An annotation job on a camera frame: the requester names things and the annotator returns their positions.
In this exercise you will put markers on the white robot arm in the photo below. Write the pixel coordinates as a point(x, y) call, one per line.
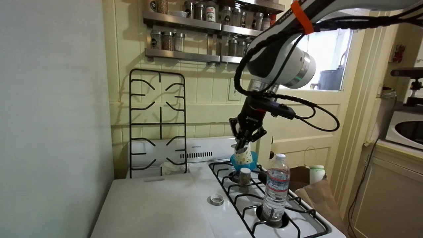
point(274, 59)

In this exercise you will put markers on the white microwave oven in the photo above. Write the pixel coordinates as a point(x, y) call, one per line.
point(406, 129)

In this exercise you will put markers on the grey wall spice rack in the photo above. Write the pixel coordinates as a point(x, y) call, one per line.
point(206, 31)

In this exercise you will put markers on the white gas stove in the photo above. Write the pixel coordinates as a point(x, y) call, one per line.
point(206, 202)

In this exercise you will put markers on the blue bowl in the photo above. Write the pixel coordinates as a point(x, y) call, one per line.
point(253, 166)

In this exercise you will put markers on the black leaning stove grate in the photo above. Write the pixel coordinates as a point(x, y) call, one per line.
point(158, 141)

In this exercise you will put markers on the white patterned paper cup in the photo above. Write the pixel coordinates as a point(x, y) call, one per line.
point(243, 157)

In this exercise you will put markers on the clear plastic water bottle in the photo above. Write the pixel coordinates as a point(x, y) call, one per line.
point(277, 189)

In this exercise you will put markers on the white refrigerator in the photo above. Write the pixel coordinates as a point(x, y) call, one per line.
point(56, 161)

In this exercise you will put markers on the small spice shaker jar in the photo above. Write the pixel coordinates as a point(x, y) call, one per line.
point(245, 177)

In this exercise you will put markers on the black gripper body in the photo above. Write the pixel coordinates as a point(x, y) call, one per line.
point(250, 120)

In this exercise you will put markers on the white jar on floor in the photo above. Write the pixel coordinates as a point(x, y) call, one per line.
point(316, 174)

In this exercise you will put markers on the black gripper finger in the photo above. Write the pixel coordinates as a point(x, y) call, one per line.
point(234, 130)
point(249, 137)

